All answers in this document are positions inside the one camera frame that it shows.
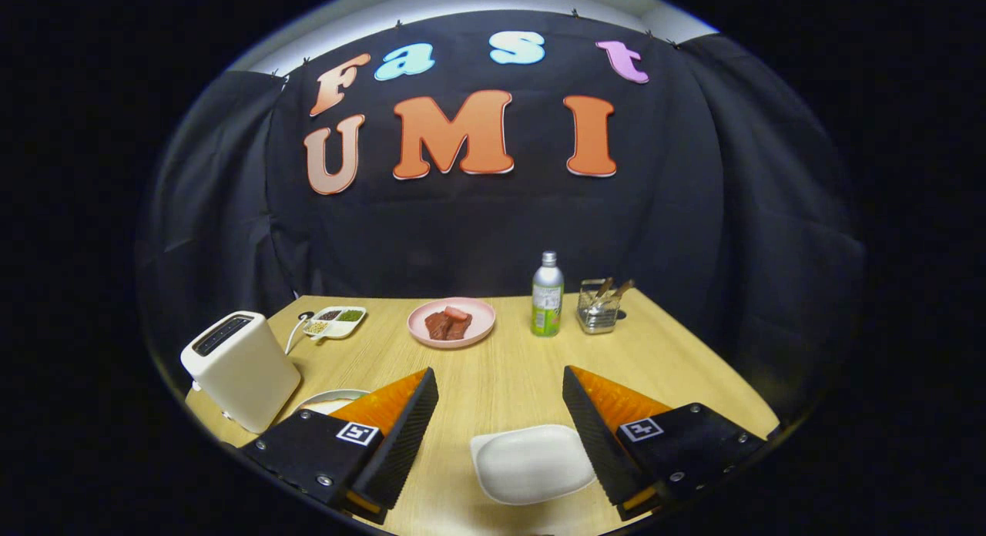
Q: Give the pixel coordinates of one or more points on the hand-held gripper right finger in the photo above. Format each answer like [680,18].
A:
[597,436]

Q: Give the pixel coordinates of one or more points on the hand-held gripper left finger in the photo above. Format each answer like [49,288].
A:
[400,436]

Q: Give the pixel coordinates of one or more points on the white square plate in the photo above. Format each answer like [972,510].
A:
[531,467]

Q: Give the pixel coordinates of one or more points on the round white plate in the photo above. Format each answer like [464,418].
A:
[323,398]

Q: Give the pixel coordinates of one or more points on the red meat pieces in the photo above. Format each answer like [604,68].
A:
[447,324]

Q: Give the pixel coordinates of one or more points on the white divided condiment dish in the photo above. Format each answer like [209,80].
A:
[335,326]

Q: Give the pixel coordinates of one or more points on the green label metal bottle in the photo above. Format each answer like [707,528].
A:
[547,305]

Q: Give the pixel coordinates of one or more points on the pink plate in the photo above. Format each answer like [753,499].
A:
[481,316]

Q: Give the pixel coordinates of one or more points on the white toaster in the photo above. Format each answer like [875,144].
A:
[246,374]

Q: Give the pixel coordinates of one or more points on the black backdrop cloth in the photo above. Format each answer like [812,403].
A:
[477,228]

